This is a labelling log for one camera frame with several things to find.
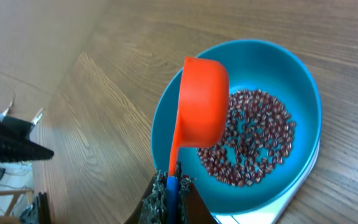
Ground red measuring scoop blue handle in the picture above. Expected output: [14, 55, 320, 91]
[166, 57, 229, 223]

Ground white digital kitchen scale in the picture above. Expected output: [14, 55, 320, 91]
[213, 142, 320, 224]

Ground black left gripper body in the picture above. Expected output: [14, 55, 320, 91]
[0, 113, 54, 163]

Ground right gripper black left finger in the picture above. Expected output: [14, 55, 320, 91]
[124, 170, 168, 224]

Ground red beans in bowl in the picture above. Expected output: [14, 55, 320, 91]
[197, 89, 296, 187]

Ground teal plastic bowl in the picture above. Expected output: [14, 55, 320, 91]
[150, 39, 323, 216]

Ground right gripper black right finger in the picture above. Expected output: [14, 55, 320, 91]
[177, 162, 218, 224]

